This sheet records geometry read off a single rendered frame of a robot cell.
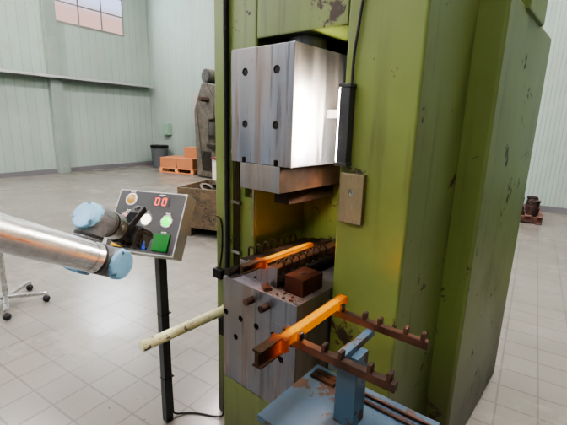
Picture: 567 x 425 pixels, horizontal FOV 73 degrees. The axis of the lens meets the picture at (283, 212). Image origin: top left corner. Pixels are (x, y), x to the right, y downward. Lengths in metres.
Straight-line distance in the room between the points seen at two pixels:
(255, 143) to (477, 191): 0.86
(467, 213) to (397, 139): 0.54
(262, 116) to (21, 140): 10.59
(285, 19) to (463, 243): 1.09
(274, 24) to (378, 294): 1.04
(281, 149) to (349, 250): 0.42
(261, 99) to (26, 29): 10.88
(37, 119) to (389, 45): 11.07
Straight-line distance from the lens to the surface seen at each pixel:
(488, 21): 1.67
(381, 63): 1.30
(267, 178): 1.38
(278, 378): 1.54
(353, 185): 1.31
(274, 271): 1.44
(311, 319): 1.08
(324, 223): 1.85
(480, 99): 1.63
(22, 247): 1.07
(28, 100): 11.85
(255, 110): 1.41
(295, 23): 1.51
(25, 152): 11.79
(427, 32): 1.26
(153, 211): 1.77
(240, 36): 1.71
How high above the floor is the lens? 1.52
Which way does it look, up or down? 13 degrees down
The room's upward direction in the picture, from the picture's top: 2 degrees clockwise
